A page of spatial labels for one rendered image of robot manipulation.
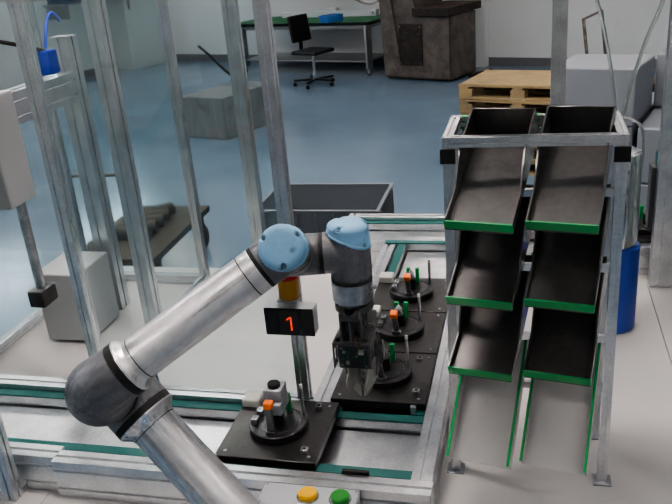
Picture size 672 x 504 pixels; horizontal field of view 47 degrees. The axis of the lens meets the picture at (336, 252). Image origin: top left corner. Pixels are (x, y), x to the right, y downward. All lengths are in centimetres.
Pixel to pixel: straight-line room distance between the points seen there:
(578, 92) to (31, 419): 304
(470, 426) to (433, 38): 955
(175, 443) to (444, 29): 983
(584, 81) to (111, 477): 308
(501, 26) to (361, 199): 827
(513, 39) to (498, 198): 1052
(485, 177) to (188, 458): 78
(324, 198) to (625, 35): 804
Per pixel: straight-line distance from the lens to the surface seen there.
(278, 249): 120
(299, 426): 186
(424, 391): 198
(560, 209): 152
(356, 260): 134
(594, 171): 159
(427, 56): 1114
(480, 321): 171
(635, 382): 227
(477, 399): 175
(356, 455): 187
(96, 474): 195
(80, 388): 131
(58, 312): 269
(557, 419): 174
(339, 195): 403
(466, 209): 152
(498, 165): 161
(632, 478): 194
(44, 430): 220
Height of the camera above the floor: 205
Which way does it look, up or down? 22 degrees down
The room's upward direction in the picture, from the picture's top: 5 degrees counter-clockwise
